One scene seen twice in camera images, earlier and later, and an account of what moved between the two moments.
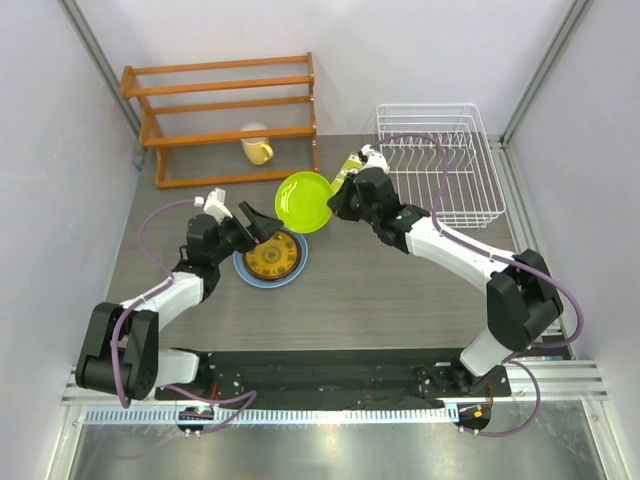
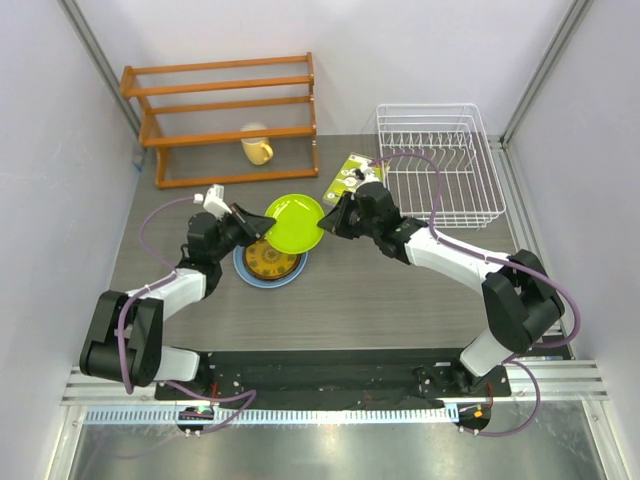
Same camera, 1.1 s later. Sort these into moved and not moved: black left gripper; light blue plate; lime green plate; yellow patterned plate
Moved: lime green plate
Not moved: black left gripper; yellow patterned plate; light blue plate
